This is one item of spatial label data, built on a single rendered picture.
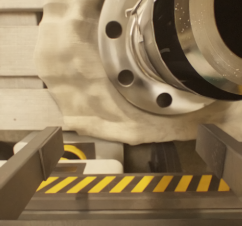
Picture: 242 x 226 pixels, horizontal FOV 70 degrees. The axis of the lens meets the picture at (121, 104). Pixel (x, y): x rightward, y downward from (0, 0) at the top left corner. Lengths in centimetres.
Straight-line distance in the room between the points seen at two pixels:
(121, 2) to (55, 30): 13
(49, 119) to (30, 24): 20
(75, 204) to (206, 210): 17
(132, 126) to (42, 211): 19
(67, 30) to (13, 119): 23
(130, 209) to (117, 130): 14
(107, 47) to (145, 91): 10
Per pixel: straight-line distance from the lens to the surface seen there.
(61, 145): 16
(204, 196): 26
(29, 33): 40
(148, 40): 16
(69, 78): 35
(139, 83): 30
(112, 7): 31
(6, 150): 63
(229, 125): 42
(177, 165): 43
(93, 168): 33
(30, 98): 41
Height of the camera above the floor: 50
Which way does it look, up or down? 76 degrees down
